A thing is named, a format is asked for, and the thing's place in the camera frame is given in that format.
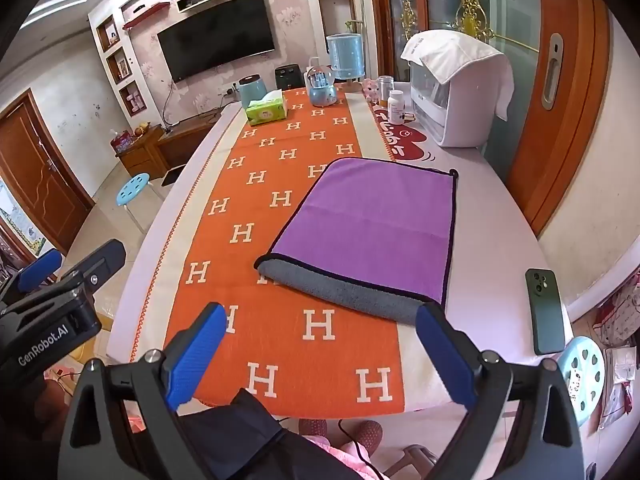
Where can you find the white countertop appliance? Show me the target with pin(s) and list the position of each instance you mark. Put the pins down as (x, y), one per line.
(450, 110)

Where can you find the blue bottle steriliser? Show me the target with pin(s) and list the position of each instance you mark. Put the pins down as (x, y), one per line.
(322, 85)

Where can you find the white pill bottle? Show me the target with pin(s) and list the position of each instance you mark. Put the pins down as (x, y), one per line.
(396, 107)

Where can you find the teal electric kettle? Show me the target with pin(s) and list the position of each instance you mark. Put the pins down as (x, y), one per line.
(250, 90)

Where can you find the wooden tv cabinet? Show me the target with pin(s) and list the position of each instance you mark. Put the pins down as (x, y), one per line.
(160, 147)

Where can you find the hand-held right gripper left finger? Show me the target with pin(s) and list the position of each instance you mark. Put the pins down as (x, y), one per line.
(192, 355)

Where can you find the green tissue pack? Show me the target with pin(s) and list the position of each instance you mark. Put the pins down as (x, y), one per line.
(266, 108)

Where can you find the red wall shelf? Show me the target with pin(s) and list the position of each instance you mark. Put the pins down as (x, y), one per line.
(145, 14)

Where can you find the red and white printed mat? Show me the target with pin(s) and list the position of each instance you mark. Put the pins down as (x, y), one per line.
(407, 140)

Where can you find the orange patterned table runner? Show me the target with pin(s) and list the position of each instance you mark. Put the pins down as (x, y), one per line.
(280, 240)

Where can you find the light blue perforated stool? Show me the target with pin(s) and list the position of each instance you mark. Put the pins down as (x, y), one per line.
(582, 370)

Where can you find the dark green smartphone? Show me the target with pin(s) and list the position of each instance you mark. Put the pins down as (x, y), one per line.
(547, 310)

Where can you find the pink piggy figurine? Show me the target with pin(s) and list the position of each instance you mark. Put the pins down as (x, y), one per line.
(369, 90)

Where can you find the red snack package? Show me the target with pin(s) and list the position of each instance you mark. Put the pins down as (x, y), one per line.
(121, 141)

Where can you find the wall-mounted television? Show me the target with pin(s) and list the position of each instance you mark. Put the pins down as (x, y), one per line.
(217, 35)

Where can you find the light blue round container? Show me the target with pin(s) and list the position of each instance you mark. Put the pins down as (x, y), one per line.
(345, 57)

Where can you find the brown wooden door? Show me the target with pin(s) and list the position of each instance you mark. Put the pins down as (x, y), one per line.
(37, 170)

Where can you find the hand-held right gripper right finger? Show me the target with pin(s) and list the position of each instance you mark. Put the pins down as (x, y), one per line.
(445, 355)

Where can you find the white folded cloth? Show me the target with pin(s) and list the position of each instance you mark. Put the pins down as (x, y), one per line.
(455, 55)

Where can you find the clear glass jar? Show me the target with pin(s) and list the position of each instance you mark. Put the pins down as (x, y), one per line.
(384, 90)

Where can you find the dark clothing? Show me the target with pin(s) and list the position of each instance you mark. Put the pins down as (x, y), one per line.
(235, 435)

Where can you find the pink slipper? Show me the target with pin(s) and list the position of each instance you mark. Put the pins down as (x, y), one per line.
(365, 432)
(312, 427)

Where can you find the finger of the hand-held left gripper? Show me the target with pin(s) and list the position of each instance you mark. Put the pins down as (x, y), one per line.
(35, 270)
(95, 265)

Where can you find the blue plastic stool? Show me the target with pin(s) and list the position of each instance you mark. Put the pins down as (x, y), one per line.
(133, 189)

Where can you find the wooden sliding door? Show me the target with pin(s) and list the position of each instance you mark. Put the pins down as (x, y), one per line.
(565, 90)

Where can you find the purple and grey towel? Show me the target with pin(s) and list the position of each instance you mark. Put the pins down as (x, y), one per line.
(380, 220)

